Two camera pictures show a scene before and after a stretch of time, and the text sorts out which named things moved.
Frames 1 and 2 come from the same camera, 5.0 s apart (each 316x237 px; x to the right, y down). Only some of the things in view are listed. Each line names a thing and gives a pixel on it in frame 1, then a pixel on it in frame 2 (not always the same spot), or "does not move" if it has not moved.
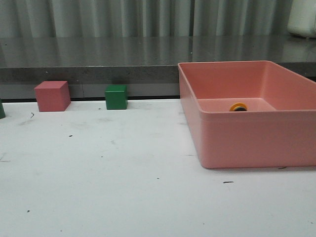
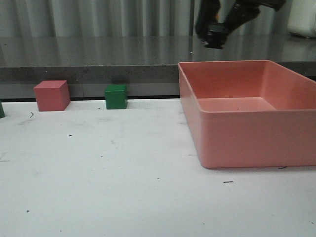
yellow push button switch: [238, 106] → [216, 35]
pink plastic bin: [278, 130] does not move
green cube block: [116, 97] does not move
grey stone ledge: [148, 65] does not move
